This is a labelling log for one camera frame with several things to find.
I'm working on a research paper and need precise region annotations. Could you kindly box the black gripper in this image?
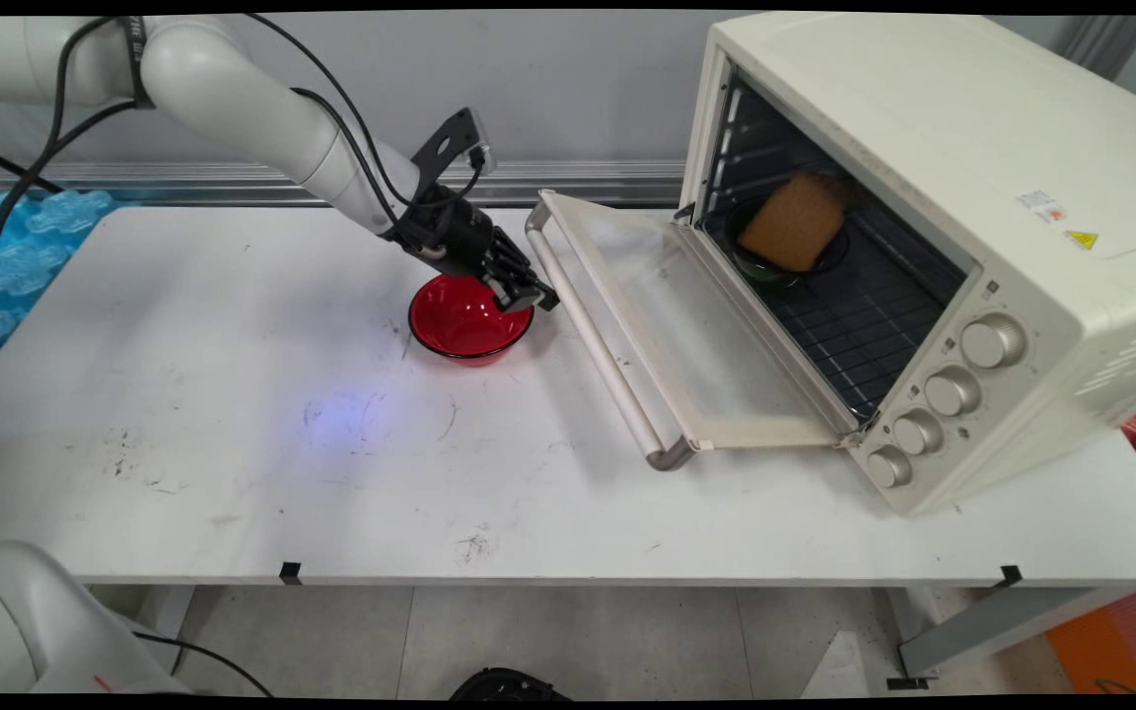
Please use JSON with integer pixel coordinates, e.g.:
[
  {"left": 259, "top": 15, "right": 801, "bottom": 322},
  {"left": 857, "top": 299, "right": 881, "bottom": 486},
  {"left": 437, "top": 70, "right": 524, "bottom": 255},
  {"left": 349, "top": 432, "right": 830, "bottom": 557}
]
[{"left": 386, "top": 187, "right": 561, "bottom": 314}]

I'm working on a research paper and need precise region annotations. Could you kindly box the red bowl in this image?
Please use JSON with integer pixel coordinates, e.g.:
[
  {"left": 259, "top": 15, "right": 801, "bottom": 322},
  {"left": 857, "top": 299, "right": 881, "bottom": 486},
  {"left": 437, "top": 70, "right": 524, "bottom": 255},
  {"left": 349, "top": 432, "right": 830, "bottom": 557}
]
[{"left": 407, "top": 275, "right": 535, "bottom": 367}]

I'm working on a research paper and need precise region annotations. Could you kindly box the dark bowl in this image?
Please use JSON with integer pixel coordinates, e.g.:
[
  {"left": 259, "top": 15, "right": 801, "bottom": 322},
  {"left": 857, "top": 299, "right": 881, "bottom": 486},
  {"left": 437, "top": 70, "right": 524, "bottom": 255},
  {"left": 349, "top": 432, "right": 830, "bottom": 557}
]
[{"left": 726, "top": 197, "right": 852, "bottom": 290}]

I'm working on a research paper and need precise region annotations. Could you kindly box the brown bread slice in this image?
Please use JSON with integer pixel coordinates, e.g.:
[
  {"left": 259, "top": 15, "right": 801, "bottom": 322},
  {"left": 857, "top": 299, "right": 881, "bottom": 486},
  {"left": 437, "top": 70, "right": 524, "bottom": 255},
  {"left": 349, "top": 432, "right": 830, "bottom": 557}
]
[{"left": 738, "top": 174, "right": 850, "bottom": 273}]

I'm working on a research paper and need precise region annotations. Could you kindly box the black round floor object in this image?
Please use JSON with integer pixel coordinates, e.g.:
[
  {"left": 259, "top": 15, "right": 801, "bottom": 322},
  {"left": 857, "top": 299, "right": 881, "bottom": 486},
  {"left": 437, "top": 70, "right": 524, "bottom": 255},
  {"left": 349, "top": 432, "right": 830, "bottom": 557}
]
[{"left": 450, "top": 668, "right": 569, "bottom": 701}]

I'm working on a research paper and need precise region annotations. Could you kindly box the small silver oven knob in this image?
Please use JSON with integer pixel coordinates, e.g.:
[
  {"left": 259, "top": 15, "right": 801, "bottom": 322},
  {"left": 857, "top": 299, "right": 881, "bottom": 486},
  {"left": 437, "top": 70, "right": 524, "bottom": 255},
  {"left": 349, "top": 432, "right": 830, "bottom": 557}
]
[{"left": 867, "top": 445, "right": 914, "bottom": 491}]

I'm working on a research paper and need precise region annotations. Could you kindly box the cream toaster oven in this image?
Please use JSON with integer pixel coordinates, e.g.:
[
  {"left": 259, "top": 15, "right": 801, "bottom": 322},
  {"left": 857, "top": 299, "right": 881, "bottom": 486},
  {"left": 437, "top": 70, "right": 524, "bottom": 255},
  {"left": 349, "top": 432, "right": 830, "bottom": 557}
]
[{"left": 676, "top": 12, "right": 1136, "bottom": 519}]

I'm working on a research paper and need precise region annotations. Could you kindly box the large silver oven knob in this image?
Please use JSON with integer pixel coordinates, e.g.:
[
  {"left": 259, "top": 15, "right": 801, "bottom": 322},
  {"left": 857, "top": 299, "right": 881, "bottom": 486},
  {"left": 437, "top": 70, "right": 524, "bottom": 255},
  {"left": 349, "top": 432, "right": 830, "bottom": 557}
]
[{"left": 959, "top": 314, "right": 1028, "bottom": 371}]

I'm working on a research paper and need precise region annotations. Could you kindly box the blue bubble wrap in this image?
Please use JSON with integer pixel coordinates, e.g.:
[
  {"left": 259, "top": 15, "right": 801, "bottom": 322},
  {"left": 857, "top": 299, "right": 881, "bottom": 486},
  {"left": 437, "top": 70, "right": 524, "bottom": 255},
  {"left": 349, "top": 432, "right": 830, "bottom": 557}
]
[{"left": 0, "top": 189, "right": 120, "bottom": 388}]

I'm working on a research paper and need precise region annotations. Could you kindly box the white label sticker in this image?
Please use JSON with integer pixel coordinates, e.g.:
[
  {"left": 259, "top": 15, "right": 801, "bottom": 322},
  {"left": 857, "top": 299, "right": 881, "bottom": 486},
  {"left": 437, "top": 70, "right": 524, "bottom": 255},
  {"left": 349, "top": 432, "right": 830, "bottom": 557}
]
[{"left": 1016, "top": 188, "right": 1069, "bottom": 224}]

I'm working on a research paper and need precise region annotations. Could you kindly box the thin black rod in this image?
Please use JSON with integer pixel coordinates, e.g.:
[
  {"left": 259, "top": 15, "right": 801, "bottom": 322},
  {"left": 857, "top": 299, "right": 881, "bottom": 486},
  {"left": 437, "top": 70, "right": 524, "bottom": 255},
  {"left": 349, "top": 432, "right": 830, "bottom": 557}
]
[{"left": 0, "top": 141, "right": 62, "bottom": 195}]

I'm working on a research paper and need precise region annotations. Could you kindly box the grey table leg brace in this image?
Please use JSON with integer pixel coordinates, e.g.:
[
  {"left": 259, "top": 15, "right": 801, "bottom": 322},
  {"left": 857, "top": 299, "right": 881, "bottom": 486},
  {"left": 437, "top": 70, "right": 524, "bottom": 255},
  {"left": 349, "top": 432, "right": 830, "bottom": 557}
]
[{"left": 888, "top": 587, "right": 1136, "bottom": 689}]

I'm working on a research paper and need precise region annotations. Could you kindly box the orange floor mat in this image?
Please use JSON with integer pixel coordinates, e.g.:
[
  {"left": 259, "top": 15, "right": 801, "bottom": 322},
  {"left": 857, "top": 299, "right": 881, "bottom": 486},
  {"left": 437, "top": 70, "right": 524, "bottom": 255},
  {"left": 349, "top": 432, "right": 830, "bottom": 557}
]
[{"left": 1046, "top": 592, "right": 1136, "bottom": 696}]

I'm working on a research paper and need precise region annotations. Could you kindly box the glass oven door with handle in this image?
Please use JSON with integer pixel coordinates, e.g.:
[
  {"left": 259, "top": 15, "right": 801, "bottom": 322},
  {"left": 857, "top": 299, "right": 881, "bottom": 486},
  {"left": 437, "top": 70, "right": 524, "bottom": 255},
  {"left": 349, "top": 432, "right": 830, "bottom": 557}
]
[{"left": 526, "top": 189, "right": 870, "bottom": 472}]

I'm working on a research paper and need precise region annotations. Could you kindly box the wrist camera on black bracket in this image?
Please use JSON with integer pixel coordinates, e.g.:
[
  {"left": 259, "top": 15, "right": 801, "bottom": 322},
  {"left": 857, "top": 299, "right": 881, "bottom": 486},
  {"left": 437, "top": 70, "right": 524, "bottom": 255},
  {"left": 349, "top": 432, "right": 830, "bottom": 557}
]
[{"left": 410, "top": 108, "right": 496, "bottom": 190}]

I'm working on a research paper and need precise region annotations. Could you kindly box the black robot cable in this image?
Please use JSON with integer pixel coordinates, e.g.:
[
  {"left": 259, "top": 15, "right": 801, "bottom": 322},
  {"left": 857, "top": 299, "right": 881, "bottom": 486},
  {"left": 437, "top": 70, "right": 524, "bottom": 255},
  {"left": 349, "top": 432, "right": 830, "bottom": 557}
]
[
  {"left": 134, "top": 14, "right": 485, "bottom": 696},
  {"left": 0, "top": 16, "right": 140, "bottom": 341}
]

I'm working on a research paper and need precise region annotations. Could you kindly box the aluminium rail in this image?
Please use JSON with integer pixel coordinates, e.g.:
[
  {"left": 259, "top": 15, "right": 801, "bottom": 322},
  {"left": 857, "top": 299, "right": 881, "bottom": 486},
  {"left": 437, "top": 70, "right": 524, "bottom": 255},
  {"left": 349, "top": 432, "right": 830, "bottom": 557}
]
[{"left": 0, "top": 161, "right": 687, "bottom": 208}]

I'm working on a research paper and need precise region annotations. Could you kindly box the wire oven rack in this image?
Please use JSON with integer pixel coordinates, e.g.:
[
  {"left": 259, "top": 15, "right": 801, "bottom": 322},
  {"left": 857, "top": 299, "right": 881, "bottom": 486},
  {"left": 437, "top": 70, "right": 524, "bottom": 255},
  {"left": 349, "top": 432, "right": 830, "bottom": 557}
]
[{"left": 711, "top": 89, "right": 968, "bottom": 420}]

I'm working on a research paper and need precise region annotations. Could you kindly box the black velcro strap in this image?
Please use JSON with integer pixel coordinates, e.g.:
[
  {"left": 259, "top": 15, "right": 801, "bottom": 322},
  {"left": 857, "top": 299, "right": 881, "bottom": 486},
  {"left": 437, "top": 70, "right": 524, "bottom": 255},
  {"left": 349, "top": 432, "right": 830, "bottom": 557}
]
[{"left": 122, "top": 16, "right": 157, "bottom": 109}]

